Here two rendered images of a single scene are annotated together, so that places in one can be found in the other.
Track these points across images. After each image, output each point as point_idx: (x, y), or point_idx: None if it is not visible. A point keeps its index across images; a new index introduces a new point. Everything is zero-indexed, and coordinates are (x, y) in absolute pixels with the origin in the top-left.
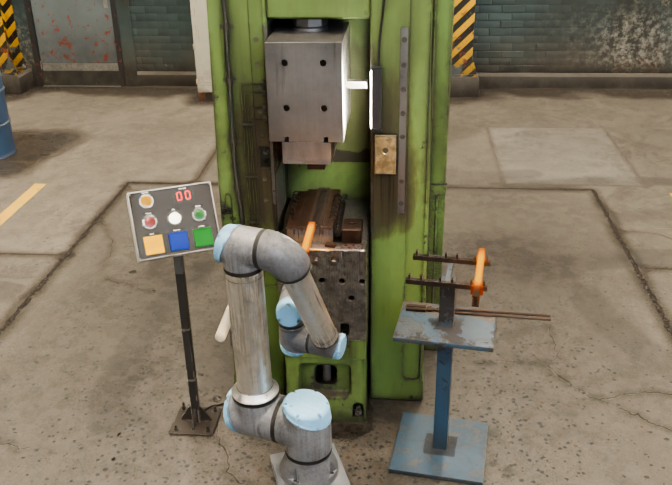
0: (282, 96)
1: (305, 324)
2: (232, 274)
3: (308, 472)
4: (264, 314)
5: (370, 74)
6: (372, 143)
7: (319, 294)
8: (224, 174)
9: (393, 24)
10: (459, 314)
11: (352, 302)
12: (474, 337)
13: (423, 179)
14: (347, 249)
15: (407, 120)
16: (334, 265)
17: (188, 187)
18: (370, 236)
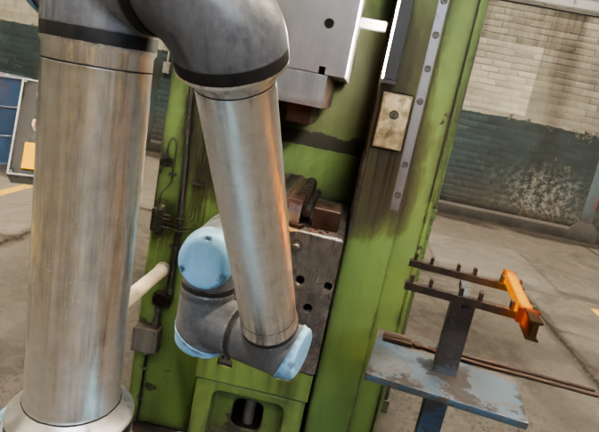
0: None
1: (233, 273)
2: (50, 26)
3: None
4: (128, 195)
5: (396, 6)
6: (378, 103)
7: (285, 192)
8: (175, 110)
9: None
10: (460, 361)
11: (307, 314)
12: (493, 399)
13: (434, 167)
14: (317, 233)
15: (431, 79)
16: (295, 251)
17: None
18: (347, 233)
